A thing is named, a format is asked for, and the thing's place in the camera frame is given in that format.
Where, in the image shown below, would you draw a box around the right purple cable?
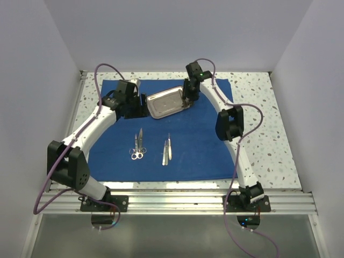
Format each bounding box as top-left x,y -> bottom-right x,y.
196,58 -> 281,258

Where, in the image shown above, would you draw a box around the steel surgical scissors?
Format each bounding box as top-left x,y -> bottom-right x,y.
138,128 -> 147,154

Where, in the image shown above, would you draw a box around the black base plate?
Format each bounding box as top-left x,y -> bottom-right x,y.
78,195 -> 129,212
226,195 -> 271,213

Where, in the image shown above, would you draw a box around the blue surgical cloth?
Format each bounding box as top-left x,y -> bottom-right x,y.
88,94 -> 234,182

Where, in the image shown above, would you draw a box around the short steel scissors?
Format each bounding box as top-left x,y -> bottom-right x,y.
131,151 -> 144,160

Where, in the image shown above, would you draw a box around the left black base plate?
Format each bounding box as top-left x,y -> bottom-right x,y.
78,195 -> 129,212

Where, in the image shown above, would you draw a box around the steel instrument tray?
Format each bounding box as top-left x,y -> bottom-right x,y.
147,85 -> 193,119

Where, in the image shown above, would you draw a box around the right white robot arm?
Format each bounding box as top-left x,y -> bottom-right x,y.
182,61 -> 264,211

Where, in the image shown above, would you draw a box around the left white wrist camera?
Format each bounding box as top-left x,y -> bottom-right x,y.
129,78 -> 141,87

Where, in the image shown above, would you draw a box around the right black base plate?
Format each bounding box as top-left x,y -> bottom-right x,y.
226,195 -> 271,213

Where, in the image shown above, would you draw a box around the aluminium rail frame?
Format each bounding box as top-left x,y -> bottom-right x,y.
20,70 -> 330,258

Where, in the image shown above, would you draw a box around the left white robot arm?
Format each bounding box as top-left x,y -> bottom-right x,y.
47,79 -> 148,211

